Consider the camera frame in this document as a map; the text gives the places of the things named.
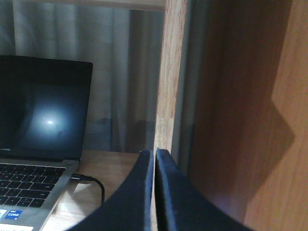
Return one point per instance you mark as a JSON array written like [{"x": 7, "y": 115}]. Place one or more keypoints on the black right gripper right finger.
[{"x": 180, "y": 207}]

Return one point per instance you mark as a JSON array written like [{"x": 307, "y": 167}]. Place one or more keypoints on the grey laptop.
[{"x": 43, "y": 113}]

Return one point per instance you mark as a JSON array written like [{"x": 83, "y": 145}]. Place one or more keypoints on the wooden shelf unit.
[{"x": 222, "y": 84}]

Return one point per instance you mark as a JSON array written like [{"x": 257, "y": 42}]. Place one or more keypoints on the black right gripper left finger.
[{"x": 129, "y": 207}]

